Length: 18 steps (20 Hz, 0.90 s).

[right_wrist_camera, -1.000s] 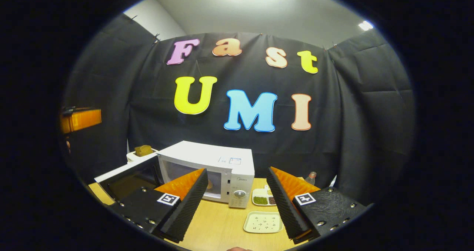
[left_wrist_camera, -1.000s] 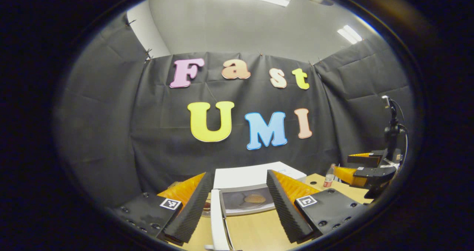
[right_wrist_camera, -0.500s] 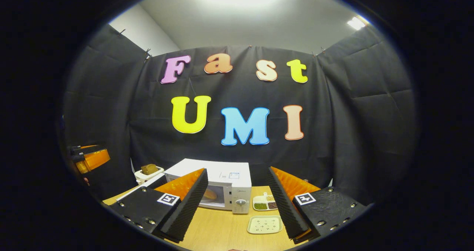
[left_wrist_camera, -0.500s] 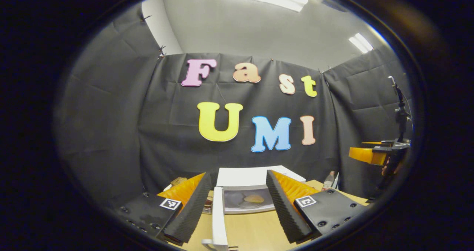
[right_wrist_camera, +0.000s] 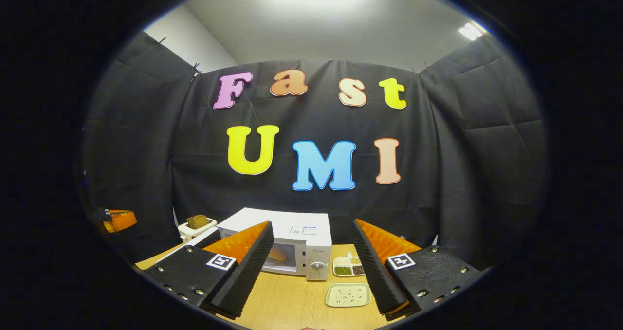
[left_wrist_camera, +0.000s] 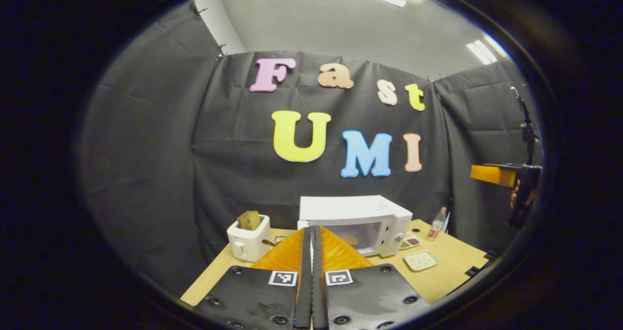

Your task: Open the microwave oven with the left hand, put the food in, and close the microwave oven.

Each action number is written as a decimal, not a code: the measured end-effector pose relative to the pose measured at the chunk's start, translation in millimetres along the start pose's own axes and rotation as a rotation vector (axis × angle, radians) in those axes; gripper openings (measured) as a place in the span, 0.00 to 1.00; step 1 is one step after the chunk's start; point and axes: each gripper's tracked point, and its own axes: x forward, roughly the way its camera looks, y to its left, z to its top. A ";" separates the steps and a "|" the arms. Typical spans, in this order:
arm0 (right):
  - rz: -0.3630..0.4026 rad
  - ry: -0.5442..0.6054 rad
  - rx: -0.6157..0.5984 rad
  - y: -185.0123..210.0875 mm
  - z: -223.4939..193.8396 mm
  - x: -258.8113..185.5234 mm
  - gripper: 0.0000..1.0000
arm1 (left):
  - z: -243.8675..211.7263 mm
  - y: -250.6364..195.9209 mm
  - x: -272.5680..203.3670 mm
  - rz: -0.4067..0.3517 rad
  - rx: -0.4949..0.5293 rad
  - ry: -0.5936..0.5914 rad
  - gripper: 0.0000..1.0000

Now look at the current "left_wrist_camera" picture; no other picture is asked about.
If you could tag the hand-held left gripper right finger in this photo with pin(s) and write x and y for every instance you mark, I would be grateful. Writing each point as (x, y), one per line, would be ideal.
(317, 276)

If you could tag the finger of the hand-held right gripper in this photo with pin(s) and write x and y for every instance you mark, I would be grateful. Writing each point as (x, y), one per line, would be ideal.
(491, 175)

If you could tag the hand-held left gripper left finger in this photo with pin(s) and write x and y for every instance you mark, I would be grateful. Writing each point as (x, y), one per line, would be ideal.
(304, 276)

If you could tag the pink orange round food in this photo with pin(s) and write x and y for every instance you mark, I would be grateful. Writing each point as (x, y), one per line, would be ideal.
(350, 239)

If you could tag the white microwave oven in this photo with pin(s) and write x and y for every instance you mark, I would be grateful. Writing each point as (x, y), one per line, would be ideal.
(350, 208)

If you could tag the white toaster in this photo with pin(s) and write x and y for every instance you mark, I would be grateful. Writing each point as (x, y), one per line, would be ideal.
(248, 245)

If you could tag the clear bottle with red label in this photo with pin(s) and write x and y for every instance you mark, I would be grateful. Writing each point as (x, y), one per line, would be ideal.
(437, 225)

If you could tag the brown bread slice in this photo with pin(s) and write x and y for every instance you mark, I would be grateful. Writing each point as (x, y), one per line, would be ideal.
(249, 220)

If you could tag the white divided bean dish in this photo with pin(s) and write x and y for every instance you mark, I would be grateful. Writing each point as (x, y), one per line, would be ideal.
(410, 242)

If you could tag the pale green square plate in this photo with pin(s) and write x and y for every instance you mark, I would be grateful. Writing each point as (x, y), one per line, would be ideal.
(421, 260)

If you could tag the black backdrop cloth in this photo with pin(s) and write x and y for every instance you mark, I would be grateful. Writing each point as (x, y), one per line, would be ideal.
(155, 174)

